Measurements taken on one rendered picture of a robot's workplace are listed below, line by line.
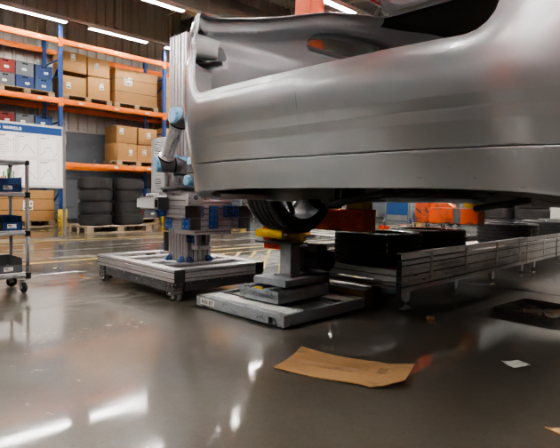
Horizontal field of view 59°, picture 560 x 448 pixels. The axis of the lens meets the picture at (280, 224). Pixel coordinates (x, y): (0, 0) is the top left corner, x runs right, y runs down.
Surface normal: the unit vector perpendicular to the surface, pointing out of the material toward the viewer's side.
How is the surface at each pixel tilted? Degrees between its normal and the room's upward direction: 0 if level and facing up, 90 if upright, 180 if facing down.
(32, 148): 90
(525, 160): 100
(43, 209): 90
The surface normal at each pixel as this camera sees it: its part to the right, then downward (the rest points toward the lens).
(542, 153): -0.34, 0.27
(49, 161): 0.69, 0.05
